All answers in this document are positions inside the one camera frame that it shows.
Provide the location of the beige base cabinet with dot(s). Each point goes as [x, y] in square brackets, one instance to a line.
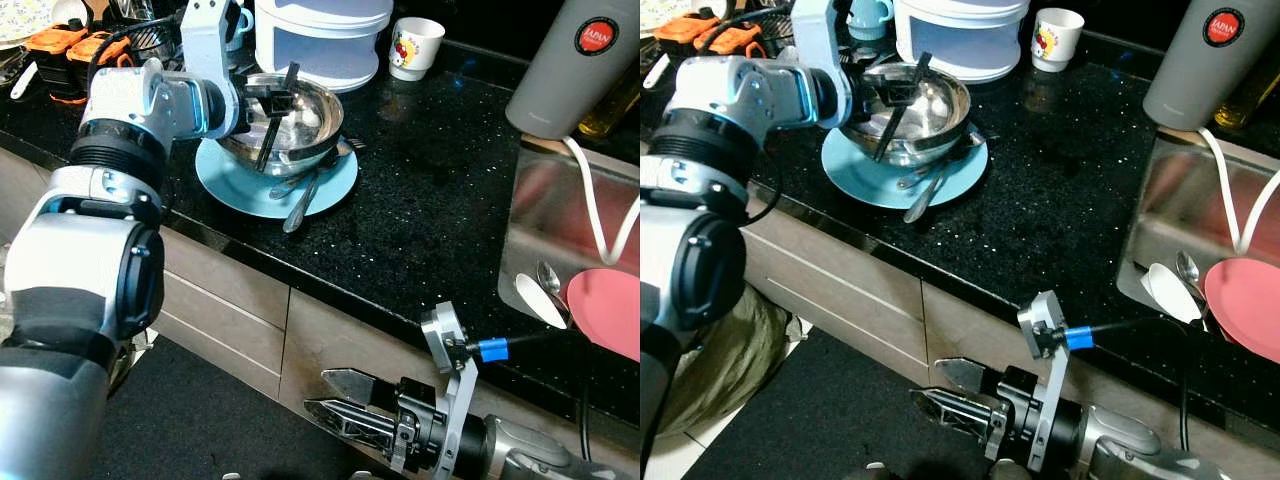
[230, 310]
[850, 300]

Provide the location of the orange and black device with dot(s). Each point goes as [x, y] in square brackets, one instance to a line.
[685, 25]
[100, 48]
[55, 45]
[735, 38]

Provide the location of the long steel spoon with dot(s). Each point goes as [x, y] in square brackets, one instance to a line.
[918, 205]
[297, 215]

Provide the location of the stainless steel sink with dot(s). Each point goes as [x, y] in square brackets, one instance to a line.
[1165, 210]
[545, 210]

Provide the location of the olive green plastic bag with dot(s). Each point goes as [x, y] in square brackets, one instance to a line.
[730, 370]

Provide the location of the steel fork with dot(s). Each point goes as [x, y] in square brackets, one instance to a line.
[975, 138]
[350, 147]

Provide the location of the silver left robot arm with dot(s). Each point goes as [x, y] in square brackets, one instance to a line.
[700, 270]
[80, 260]

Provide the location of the teal mug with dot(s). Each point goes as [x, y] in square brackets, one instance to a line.
[240, 25]
[870, 18]

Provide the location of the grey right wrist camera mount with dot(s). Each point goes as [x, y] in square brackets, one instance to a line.
[441, 330]
[1042, 320]

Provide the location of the pink plate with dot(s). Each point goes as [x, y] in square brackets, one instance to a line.
[1250, 310]
[610, 315]

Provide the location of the patterned white plate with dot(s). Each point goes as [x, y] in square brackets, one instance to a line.
[25, 20]
[660, 12]

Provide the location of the stainless steel bowl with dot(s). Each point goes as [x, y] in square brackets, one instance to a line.
[315, 120]
[945, 110]

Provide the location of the small steel spoon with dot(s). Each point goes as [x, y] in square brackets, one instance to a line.
[549, 275]
[1188, 265]

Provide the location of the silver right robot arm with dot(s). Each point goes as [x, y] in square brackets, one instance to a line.
[1130, 445]
[530, 452]

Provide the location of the white ceramic spoon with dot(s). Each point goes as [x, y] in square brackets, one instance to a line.
[1170, 292]
[540, 300]

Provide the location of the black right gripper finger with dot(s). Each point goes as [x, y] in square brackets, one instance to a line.
[360, 388]
[955, 410]
[350, 420]
[965, 377]

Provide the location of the white cup with cartoon print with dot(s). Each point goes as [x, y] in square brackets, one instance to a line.
[415, 45]
[1057, 38]

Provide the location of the light blue plate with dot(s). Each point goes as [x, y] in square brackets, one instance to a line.
[860, 185]
[230, 190]

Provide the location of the yellow oil bottle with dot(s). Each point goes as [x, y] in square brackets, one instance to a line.
[612, 115]
[1255, 100]

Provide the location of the grey thermos with red label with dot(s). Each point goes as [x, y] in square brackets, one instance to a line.
[570, 70]
[1205, 65]

